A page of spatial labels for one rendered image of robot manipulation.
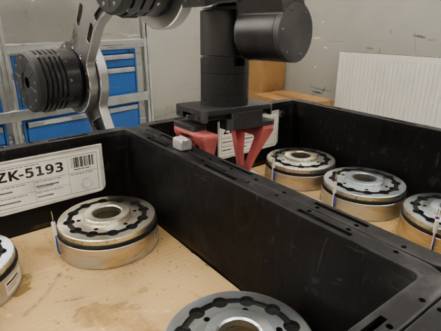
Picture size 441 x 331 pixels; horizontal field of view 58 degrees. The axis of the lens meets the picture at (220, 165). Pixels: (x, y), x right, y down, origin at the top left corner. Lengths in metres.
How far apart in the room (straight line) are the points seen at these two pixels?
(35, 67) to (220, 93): 0.83
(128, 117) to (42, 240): 2.13
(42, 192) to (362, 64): 3.23
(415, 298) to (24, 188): 0.39
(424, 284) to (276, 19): 0.26
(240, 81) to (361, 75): 3.12
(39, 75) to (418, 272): 1.10
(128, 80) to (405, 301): 2.41
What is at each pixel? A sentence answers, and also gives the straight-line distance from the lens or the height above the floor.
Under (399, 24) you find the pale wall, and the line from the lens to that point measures 3.55.
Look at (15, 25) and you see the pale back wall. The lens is 3.16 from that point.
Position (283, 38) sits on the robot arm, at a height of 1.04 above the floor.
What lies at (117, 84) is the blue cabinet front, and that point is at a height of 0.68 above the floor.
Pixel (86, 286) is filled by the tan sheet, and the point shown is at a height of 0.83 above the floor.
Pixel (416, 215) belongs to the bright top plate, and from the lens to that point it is 0.47.
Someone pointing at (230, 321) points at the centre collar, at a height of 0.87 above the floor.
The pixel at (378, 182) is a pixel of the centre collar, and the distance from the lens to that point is 0.53.
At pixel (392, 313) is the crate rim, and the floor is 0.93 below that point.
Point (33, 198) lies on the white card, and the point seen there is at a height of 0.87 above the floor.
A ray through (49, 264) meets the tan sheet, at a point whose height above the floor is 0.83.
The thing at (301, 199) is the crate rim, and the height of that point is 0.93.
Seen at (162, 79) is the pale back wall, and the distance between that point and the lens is 3.77.
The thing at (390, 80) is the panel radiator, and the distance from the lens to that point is 3.45.
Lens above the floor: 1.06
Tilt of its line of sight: 21 degrees down
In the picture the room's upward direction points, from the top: straight up
